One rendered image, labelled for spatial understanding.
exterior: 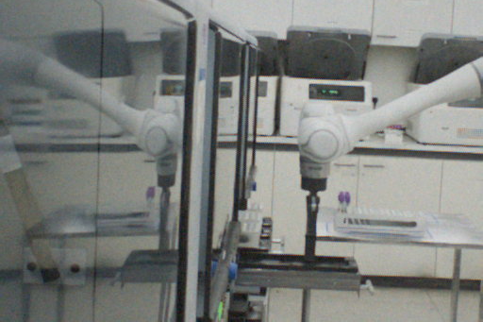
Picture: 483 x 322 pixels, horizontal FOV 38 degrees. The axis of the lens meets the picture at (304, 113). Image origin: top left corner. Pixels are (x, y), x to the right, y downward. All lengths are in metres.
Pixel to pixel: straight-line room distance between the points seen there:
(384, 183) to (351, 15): 1.09
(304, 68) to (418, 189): 1.11
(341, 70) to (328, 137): 2.97
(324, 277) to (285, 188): 2.37
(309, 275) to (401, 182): 2.45
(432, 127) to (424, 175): 0.30
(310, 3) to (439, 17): 0.83
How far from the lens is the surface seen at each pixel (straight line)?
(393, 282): 4.50
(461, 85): 1.97
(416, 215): 2.34
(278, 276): 1.92
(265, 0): 4.49
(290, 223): 4.30
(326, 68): 4.66
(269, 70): 4.67
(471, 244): 2.31
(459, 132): 4.35
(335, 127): 1.74
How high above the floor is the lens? 1.36
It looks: 4 degrees down
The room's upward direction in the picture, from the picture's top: 3 degrees clockwise
